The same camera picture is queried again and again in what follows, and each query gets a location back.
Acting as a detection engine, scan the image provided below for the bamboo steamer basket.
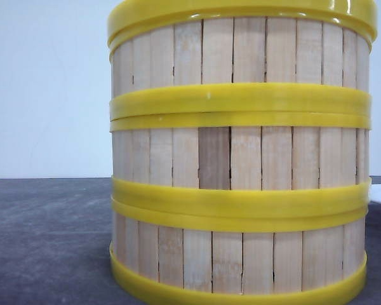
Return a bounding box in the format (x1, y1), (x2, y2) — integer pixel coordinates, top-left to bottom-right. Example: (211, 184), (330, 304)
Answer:
(110, 179), (369, 304)

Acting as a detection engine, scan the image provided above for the yellow-rimmed bamboo steamer lid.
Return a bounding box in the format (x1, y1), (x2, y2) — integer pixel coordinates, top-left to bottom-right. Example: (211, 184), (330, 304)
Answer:
(107, 0), (377, 50)

